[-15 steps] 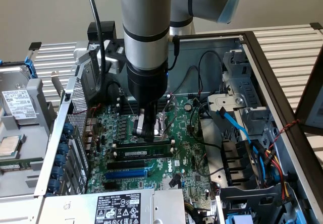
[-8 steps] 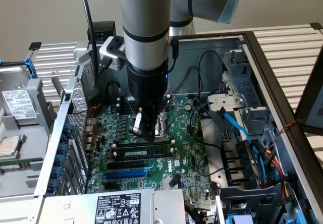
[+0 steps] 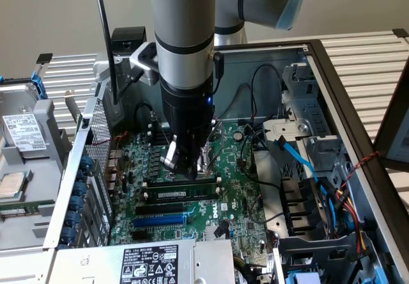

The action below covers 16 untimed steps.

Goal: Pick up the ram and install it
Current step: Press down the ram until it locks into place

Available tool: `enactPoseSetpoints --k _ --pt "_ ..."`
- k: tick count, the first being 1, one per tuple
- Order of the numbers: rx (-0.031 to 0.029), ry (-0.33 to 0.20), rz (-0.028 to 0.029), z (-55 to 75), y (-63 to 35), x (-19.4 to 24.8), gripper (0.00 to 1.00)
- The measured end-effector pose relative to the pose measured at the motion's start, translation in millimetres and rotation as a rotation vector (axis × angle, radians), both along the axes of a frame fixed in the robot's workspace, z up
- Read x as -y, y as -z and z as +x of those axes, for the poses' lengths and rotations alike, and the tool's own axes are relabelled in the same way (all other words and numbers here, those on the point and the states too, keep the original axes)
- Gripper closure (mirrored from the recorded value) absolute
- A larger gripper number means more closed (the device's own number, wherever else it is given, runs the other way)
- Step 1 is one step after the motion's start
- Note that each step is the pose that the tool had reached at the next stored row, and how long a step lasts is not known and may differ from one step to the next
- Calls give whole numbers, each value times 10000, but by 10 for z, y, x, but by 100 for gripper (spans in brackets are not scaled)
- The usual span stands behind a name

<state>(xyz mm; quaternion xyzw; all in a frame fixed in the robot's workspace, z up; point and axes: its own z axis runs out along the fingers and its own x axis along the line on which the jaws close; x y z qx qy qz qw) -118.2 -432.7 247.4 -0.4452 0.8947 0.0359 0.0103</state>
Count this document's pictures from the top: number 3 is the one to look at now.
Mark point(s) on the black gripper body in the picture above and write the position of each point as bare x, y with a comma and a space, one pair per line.
187, 111

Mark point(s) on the green RAM stick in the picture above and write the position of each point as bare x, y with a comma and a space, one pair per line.
16, 210
198, 192

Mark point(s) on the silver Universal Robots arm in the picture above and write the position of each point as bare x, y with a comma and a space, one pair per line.
182, 15

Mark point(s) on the CPU socket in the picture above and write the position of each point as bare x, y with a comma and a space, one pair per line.
203, 165

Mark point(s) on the thin metal locking lever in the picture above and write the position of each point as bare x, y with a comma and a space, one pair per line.
156, 121

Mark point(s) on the green Dell motherboard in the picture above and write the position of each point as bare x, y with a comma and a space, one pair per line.
230, 169

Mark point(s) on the round coin cell battery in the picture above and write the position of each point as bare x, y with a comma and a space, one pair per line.
237, 136

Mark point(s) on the long black expansion slot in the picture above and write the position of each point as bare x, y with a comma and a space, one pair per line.
159, 209

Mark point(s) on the blue expansion slot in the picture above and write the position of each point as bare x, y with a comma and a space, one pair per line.
159, 221

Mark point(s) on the black power connector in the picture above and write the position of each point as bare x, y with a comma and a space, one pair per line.
221, 229

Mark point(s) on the blue card retention clip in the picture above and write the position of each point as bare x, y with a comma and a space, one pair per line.
76, 203
68, 234
73, 218
79, 189
87, 164

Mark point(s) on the short black expansion slot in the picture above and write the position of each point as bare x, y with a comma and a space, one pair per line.
139, 235

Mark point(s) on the open metal PC case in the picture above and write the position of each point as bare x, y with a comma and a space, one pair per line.
255, 57

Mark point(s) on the black box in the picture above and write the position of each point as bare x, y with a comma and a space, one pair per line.
128, 34

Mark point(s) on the black power supply label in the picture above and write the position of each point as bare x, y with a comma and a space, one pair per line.
150, 265

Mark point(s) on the black fan shroud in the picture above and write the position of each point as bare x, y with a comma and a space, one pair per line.
303, 201

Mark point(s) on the silver disk bay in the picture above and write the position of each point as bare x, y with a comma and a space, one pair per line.
319, 143

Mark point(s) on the silver power supply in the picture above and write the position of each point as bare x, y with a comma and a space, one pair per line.
96, 258

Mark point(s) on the grey parts rack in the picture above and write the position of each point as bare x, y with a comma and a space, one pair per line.
41, 175

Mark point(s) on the silver hard disk drive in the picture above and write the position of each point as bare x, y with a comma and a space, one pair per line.
22, 130

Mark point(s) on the black table end cap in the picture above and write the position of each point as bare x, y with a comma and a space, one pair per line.
401, 33
44, 58

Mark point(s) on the dark grey disk bay cage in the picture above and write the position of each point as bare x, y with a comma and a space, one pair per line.
319, 249

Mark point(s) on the silver CPU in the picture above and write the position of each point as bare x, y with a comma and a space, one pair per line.
11, 185

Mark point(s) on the black framed panel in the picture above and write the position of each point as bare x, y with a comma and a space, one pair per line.
393, 121

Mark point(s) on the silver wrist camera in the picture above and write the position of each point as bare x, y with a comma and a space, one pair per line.
148, 76

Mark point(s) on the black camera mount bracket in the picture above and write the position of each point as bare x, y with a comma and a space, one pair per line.
148, 53

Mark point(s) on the silver drive bay bracket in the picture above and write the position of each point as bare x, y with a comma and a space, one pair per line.
281, 127

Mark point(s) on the silver slot cover bracket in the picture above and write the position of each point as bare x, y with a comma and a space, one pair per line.
72, 105

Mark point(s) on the blue drive caddy rail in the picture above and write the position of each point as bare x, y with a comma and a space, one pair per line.
39, 84

